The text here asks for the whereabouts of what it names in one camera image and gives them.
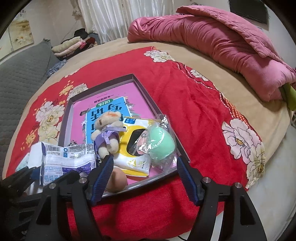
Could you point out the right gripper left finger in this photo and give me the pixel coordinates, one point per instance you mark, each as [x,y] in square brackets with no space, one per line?
[98,179]

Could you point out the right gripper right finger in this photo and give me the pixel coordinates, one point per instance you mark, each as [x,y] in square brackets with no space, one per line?
[191,180]

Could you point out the beige makeup sponge egg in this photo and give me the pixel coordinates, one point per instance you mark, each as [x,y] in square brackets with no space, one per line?
[117,181]

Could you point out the white blue wipes packet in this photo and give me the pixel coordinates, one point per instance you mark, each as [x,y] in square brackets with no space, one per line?
[57,161]

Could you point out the green sponge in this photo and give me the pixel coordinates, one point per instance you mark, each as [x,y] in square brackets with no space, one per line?
[161,144]

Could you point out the small teddy bear purple dress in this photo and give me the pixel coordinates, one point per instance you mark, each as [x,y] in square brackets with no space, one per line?
[106,134]

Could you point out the white paper towel roll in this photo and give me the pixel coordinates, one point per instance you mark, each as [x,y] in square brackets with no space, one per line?
[35,155]

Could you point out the yellow white packet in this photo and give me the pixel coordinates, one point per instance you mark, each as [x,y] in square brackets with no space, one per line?
[129,158]

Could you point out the pale green tissue pack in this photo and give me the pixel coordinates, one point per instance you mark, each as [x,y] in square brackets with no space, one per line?
[23,163]

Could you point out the dark shallow box tray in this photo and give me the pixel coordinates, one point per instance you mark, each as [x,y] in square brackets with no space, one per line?
[83,91]

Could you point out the pink book in tray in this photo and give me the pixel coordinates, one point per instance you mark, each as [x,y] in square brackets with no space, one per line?
[127,99]

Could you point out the blue patterned cloth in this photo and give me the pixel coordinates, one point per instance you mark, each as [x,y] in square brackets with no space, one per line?
[55,68]

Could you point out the green pillow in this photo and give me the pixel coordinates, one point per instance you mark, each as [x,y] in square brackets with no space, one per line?
[288,94]

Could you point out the pink quilted comforter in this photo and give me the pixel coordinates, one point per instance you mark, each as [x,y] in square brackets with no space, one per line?
[227,38]

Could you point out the stack of folded clothes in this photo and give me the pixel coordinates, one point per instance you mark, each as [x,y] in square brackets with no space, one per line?
[80,42]

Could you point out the white sheer curtain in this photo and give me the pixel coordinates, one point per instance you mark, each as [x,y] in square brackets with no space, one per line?
[110,20]

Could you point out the floral wall painting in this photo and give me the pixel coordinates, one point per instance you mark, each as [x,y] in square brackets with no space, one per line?
[17,36]

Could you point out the wall television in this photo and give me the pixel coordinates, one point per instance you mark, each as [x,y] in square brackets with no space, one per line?
[251,9]

